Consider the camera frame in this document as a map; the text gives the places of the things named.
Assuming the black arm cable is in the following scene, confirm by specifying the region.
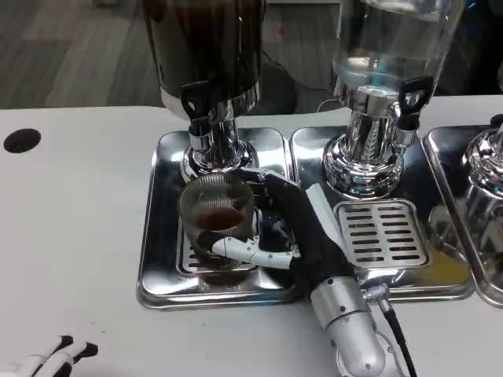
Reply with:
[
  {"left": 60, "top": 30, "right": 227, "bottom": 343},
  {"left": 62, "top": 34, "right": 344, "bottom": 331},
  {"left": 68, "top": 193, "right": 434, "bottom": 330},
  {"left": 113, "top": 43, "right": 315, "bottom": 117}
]
[{"left": 363, "top": 285, "right": 418, "bottom": 377}]

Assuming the black tap on clear dispenser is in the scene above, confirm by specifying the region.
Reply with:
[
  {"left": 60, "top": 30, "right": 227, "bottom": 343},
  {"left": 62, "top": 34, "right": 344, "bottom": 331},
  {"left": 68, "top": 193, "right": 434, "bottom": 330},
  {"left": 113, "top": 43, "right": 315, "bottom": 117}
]
[{"left": 394, "top": 77, "right": 433, "bottom": 145}]

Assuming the black round floor base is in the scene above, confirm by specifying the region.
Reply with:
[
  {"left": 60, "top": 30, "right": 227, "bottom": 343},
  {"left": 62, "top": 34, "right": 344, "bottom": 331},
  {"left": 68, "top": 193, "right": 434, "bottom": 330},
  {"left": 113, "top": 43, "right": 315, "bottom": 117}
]
[{"left": 257, "top": 58, "right": 299, "bottom": 115}]

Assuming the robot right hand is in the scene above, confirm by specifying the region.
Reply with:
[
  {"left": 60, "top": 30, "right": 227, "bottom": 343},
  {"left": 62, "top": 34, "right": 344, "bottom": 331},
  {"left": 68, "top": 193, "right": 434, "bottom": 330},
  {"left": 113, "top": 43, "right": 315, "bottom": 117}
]
[{"left": 196, "top": 167, "right": 357, "bottom": 302}]

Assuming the clear ribbed glass cup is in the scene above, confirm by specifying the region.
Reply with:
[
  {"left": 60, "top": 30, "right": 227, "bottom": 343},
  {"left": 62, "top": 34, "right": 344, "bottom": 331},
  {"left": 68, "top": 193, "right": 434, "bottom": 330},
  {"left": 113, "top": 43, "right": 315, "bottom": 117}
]
[{"left": 178, "top": 174, "right": 259, "bottom": 276}]

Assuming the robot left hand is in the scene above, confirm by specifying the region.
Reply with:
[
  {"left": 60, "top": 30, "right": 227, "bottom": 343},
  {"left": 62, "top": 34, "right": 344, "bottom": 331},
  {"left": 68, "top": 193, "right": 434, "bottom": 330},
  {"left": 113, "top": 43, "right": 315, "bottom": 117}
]
[{"left": 0, "top": 335, "right": 99, "bottom": 377}]

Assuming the chrome drink dispenser base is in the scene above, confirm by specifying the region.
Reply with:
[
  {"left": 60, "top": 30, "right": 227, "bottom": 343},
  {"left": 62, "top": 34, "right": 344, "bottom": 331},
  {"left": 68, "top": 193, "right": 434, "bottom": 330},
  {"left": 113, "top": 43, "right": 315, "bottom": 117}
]
[{"left": 462, "top": 115, "right": 503, "bottom": 221}]

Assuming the steel drip tray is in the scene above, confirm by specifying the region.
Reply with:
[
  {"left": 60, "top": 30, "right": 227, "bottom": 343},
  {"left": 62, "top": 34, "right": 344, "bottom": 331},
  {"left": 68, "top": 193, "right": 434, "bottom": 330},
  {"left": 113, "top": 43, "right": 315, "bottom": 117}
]
[
  {"left": 423, "top": 125, "right": 503, "bottom": 307},
  {"left": 136, "top": 127, "right": 311, "bottom": 309},
  {"left": 289, "top": 126, "right": 476, "bottom": 303}
]

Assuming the dark drink dispenser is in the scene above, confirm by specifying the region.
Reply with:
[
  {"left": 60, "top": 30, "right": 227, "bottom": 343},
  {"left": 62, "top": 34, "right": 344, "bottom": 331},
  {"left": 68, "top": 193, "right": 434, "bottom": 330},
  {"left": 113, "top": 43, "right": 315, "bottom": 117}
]
[{"left": 143, "top": 0, "right": 265, "bottom": 185}]

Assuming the black tap on dark dispenser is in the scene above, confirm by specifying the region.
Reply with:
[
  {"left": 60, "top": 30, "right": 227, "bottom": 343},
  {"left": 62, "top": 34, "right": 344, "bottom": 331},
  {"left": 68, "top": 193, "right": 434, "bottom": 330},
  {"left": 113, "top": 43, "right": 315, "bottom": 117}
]
[{"left": 179, "top": 81, "right": 219, "bottom": 152}]

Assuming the steel slotted drip grid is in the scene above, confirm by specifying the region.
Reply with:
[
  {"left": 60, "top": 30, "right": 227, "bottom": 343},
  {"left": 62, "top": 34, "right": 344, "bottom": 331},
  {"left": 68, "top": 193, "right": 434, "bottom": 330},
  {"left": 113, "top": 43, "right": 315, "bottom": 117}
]
[
  {"left": 333, "top": 199, "right": 430, "bottom": 268},
  {"left": 176, "top": 207, "right": 264, "bottom": 274}
]

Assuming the black round counter hole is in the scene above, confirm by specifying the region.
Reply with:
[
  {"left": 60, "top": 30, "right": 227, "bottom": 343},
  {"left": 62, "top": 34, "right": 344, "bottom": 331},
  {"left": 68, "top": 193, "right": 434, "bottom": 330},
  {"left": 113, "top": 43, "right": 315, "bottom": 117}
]
[{"left": 2, "top": 128, "right": 42, "bottom": 153}]

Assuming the clear drink dispenser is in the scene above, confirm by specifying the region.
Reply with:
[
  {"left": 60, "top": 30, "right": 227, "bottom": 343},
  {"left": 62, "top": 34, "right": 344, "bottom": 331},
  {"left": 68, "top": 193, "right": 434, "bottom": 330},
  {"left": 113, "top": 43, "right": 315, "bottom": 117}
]
[{"left": 321, "top": 0, "right": 467, "bottom": 199}]

